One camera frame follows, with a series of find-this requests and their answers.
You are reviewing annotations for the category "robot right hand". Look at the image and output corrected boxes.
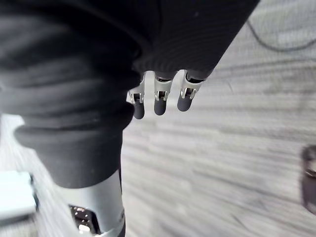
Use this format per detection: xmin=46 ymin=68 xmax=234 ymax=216
xmin=0 ymin=0 xmax=260 ymax=237

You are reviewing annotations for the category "black cable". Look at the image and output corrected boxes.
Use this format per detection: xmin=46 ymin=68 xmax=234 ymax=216
xmin=246 ymin=19 xmax=316 ymax=52

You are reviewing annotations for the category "dark robot foot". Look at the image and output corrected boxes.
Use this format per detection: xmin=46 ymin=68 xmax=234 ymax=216
xmin=300 ymin=145 xmax=316 ymax=215

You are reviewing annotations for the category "white box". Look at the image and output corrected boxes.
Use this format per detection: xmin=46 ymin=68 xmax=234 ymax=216
xmin=0 ymin=170 xmax=39 ymax=224

